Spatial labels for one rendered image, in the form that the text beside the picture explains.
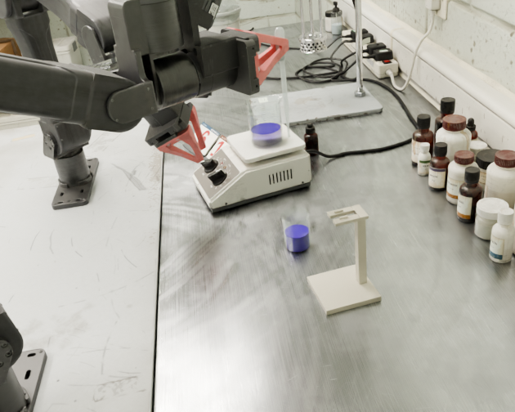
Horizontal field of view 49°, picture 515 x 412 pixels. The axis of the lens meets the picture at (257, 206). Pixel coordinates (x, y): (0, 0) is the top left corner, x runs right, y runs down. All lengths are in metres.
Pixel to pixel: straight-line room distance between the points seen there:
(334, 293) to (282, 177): 0.31
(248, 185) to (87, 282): 0.32
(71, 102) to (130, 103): 0.06
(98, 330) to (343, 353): 0.34
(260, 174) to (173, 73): 0.41
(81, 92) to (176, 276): 0.39
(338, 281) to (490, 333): 0.21
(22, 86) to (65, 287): 0.43
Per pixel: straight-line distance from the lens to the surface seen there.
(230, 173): 1.03
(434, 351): 0.75
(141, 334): 0.81
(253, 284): 0.85
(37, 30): 1.12
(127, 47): 0.65
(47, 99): 0.60
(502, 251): 0.88
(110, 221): 1.08
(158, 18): 0.64
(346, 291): 0.81
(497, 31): 1.22
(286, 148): 1.03
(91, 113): 0.61
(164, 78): 0.65
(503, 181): 0.96
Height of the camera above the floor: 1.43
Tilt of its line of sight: 31 degrees down
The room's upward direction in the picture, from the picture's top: 7 degrees counter-clockwise
